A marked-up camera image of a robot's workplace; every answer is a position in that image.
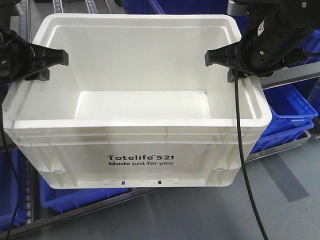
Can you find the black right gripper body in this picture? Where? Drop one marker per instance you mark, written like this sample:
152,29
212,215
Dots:
266,48

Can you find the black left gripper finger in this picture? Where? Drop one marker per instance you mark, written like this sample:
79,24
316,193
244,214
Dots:
44,57
43,75

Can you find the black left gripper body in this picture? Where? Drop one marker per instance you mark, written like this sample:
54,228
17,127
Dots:
17,58

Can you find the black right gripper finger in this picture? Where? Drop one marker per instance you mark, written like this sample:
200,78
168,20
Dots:
226,56
234,74

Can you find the white Totelife plastic tote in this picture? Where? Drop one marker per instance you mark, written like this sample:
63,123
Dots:
135,107

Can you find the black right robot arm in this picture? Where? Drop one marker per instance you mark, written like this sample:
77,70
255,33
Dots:
298,13

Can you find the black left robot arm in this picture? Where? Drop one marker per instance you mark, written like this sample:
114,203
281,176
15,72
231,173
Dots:
8,9

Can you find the blue bin lower left shelf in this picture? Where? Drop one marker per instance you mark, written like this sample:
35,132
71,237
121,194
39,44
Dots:
64,200

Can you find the stacked blue bins right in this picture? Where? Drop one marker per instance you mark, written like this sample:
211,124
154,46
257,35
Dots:
292,114

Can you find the grey shelf frame rail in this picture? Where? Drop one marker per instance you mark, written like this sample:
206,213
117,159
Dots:
41,217

